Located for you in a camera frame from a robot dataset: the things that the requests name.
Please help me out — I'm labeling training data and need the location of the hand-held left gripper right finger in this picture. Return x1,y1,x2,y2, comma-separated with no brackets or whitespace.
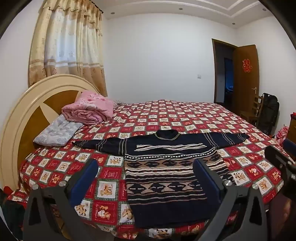
192,158,270,241

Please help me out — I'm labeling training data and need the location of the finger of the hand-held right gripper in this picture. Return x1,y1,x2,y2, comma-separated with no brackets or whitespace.
264,146,296,181
283,138,296,161

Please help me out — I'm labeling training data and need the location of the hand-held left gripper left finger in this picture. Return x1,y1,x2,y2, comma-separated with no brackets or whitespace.
22,159,100,241

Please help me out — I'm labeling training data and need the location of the dark navy patterned knit sweater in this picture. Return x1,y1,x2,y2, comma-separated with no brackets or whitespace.
72,130,250,229

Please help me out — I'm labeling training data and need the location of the red checked bag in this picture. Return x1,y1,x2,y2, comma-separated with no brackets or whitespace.
276,127,289,146

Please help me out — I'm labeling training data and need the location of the black bag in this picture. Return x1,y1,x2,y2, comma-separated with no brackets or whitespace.
259,93,280,135

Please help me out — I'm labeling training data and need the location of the wooden chair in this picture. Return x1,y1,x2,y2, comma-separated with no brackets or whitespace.
239,95,264,127

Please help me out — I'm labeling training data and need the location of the grey floral pillow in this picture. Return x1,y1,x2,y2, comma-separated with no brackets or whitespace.
33,113,84,147

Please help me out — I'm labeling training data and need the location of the brown wooden door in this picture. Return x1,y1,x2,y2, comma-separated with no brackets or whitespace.
233,45,259,121

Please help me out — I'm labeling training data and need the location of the folded pink quilt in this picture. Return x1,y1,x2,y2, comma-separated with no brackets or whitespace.
61,90,114,126

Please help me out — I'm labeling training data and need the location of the dark cloth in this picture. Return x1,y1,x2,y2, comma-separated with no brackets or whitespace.
0,185,26,241

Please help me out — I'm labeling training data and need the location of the red checked printed bedspread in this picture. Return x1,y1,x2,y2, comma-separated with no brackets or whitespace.
7,99,286,241

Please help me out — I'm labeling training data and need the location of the cream and wood headboard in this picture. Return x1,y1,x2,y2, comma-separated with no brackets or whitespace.
0,74,101,193

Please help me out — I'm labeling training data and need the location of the red paper door decoration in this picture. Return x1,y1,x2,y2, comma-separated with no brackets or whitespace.
242,59,253,73

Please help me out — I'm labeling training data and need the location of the beige floral curtain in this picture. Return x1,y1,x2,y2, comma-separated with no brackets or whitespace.
28,0,108,96

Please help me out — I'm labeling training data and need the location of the black curtain rod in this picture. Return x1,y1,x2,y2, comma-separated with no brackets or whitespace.
90,0,103,14

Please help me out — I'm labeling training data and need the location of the dark wooden door frame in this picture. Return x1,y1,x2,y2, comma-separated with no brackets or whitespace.
211,38,238,104

